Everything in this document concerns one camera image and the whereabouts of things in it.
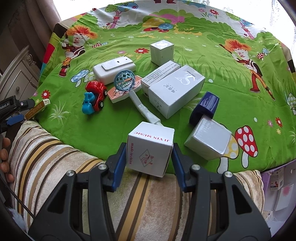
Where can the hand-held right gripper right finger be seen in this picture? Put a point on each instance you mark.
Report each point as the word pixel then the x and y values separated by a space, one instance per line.
pixel 178 162

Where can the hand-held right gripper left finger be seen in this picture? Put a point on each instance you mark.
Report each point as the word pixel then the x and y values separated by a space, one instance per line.
pixel 120 157

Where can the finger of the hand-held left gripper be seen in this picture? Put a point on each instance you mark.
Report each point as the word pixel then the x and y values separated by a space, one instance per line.
pixel 24 104
pixel 15 120

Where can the gold brown slim box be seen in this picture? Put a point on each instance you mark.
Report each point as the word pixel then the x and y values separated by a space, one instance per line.
pixel 37 109

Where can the white cube box red print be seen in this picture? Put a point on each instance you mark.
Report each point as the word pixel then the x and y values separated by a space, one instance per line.
pixel 149 150

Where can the long white box black text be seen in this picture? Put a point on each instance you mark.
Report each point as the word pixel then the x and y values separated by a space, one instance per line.
pixel 159 74

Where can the purple cardboard box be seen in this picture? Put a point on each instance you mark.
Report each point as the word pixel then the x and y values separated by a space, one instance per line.
pixel 282 197

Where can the person's left hand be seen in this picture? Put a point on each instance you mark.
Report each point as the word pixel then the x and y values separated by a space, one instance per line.
pixel 4 160

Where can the cream carved dresser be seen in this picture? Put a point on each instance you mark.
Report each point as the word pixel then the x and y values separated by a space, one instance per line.
pixel 20 78

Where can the silver grey box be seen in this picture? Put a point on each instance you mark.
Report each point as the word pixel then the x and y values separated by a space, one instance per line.
pixel 208 139

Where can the blue plastic toy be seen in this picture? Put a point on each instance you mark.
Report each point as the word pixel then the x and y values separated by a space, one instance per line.
pixel 89 104

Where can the striped beige towel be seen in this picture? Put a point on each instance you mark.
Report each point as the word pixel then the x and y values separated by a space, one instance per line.
pixel 57 166

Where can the dark blue box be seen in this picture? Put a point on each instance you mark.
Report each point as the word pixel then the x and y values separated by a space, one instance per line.
pixel 205 104

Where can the large white box silver logo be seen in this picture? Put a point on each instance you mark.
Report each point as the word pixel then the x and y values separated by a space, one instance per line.
pixel 175 92

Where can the red toy car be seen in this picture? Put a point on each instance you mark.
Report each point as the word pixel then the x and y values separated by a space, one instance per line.
pixel 97 90

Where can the white power adapter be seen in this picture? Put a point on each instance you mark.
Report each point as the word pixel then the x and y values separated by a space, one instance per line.
pixel 104 74

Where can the beige curtain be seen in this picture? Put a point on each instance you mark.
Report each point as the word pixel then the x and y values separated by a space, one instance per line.
pixel 37 14

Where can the white flat remote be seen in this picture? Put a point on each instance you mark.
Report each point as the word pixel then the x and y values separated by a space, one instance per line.
pixel 118 62

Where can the white fluffy clothing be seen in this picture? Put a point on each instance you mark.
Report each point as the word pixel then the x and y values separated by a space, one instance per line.
pixel 15 219

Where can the green cartoon printed cloth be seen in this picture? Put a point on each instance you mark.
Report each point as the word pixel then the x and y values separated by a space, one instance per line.
pixel 208 58

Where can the glossy white cube box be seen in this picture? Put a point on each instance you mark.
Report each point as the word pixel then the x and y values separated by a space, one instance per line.
pixel 161 52

